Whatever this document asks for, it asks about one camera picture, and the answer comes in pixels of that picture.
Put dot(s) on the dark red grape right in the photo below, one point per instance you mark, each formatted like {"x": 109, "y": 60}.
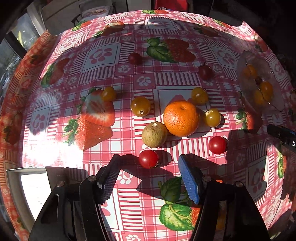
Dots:
{"x": 205, "y": 72}

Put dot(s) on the red chair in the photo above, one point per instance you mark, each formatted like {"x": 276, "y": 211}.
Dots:
{"x": 176, "y": 5}

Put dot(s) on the red strawberry print tablecloth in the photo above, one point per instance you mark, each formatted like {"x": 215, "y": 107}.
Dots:
{"x": 151, "y": 86}

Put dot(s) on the white square tray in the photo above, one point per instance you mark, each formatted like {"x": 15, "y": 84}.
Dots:
{"x": 30, "y": 187}

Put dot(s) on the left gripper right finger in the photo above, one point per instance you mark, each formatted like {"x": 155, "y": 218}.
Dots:
{"x": 192, "y": 178}

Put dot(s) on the upper tan longan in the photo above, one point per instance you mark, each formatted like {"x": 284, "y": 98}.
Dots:
{"x": 154, "y": 134}

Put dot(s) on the yellow tomato beside longan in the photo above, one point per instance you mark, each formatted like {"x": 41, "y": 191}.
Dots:
{"x": 140, "y": 106}

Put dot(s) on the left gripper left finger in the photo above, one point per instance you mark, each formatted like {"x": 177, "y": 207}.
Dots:
{"x": 107, "y": 177}

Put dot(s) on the upper orange mandarin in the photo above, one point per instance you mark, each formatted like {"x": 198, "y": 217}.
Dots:
{"x": 181, "y": 118}

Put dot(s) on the dark red grape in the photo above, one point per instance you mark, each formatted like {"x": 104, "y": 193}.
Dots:
{"x": 205, "y": 72}
{"x": 135, "y": 58}

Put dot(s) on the yellow tomato far left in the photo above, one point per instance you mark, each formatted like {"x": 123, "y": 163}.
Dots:
{"x": 109, "y": 94}

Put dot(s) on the dark red grape left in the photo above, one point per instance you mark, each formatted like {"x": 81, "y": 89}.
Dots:
{"x": 135, "y": 58}

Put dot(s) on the red cherry tomato upper right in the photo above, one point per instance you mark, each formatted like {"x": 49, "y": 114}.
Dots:
{"x": 218, "y": 145}

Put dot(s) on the yellow tomato right of mandarin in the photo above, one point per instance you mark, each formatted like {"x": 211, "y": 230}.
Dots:
{"x": 213, "y": 117}

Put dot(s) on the red cherry tomato upper left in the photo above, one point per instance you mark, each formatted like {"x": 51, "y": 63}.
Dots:
{"x": 148, "y": 159}

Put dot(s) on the clear glass bowl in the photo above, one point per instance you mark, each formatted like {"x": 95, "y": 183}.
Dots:
{"x": 258, "y": 84}

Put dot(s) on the red cherry tomato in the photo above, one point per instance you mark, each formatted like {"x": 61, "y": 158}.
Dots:
{"x": 218, "y": 145}
{"x": 148, "y": 159}

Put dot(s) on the yellow tomato above mandarin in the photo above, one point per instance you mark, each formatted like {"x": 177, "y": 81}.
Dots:
{"x": 199, "y": 96}

